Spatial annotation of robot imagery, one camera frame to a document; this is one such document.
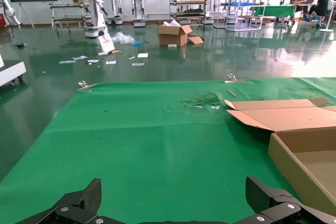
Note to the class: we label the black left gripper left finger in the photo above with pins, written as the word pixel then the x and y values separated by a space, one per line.
pixel 86 197

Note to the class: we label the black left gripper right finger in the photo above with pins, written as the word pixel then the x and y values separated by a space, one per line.
pixel 262 197

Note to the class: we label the white industrial robot arm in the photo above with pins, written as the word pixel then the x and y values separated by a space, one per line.
pixel 8 7

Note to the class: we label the open cardboard box with holes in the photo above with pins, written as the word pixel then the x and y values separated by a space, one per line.
pixel 302 119

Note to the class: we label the large open cardboard box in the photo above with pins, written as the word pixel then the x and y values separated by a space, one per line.
pixel 170 39

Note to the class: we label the green felt table cloth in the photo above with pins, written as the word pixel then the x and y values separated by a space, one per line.
pixel 157 142

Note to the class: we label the small wooden stick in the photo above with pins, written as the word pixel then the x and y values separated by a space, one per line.
pixel 232 93

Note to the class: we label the metal table clip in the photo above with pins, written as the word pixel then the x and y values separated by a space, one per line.
pixel 232 78
pixel 83 84

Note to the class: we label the white paper sheet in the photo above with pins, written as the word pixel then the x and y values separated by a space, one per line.
pixel 67 62
pixel 110 62
pixel 137 64
pixel 143 55
pixel 80 57
pixel 93 61

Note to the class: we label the white machine base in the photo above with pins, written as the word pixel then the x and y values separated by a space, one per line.
pixel 10 72

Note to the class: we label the yellow flat item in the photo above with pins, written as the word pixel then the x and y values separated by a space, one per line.
pixel 116 51

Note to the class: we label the white paper bag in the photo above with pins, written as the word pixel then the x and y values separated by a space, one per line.
pixel 106 43

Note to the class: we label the blue cloth scrap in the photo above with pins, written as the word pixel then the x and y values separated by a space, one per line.
pixel 136 43

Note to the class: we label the clear plastic bag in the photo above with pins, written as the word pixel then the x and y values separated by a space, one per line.
pixel 122 37

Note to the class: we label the loose cardboard flap piece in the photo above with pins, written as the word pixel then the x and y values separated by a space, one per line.
pixel 197 40

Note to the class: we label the white foam block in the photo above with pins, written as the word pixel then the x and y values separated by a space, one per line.
pixel 172 46

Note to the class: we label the white floor stand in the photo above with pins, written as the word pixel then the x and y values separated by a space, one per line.
pixel 326 30

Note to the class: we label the leaning white humanoid robot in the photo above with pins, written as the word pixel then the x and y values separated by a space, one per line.
pixel 95 11

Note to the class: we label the green covered table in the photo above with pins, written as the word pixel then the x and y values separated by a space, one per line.
pixel 275 11

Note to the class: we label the blue plastic bin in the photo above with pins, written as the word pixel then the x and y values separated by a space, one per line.
pixel 240 4

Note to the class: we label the grey laptop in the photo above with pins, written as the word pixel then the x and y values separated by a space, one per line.
pixel 310 0

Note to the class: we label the seated person with black hair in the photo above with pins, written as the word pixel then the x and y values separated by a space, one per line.
pixel 324 1

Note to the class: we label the white pipe frame trolley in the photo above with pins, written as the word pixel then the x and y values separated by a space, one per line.
pixel 187 1
pixel 68 4

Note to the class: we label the red wall box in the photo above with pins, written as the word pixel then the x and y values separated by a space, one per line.
pixel 2 22

